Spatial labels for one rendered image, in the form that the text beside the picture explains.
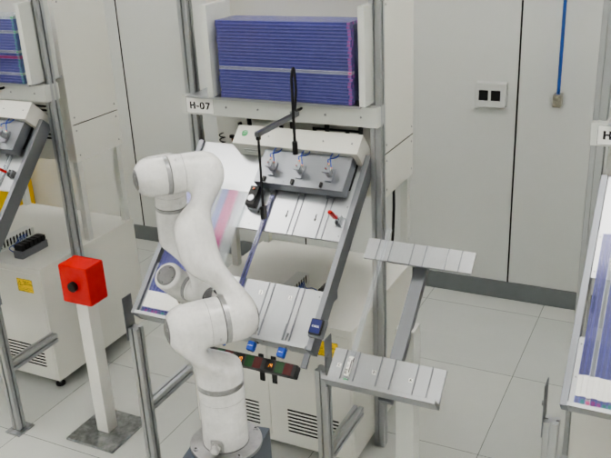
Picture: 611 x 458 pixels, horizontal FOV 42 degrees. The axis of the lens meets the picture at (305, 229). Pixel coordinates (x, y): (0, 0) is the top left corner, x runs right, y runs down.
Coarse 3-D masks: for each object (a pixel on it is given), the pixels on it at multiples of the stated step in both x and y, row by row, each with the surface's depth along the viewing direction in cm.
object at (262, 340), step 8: (136, 312) 275; (144, 312) 274; (152, 320) 278; (160, 320) 274; (256, 336) 255; (264, 336) 254; (264, 344) 260; (272, 344) 256; (280, 344) 252; (288, 344) 250; (296, 344) 249; (296, 352) 255; (304, 352) 251
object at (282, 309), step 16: (256, 288) 265; (272, 288) 263; (288, 288) 261; (304, 288) 259; (256, 304) 262; (272, 304) 260; (288, 304) 258; (304, 304) 256; (272, 320) 258; (288, 320) 256; (304, 320) 254; (272, 336) 255; (288, 336) 253; (304, 336) 251
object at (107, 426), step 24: (72, 264) 302; (96, 264) 303; (72, 288) 302; (96, 288) 305; (96, 312) 313; (96, 336) 315; (96, 360) 317; (96, 384) 322; (96, 408) 327; (96, 432) 331; (120, 432) 330
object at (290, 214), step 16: (208, 144) 301; (224, 144) 298; (224, 160) 295; (240, 160) 292; (256, 160) 289; (240, 176) 289; (272, 192) 281; (288, 192) 278; (352, 192) 269; (272, 208) 278; (288, 208) 275; (304, 208) 273; (320, 208) 271; (336, 208) 269; (240, 224) 279; (256, 224) 277; (272, 224) 275; (288, 224) 272; (304, 224) 270; (320, 224) 268; (336, 240) 263
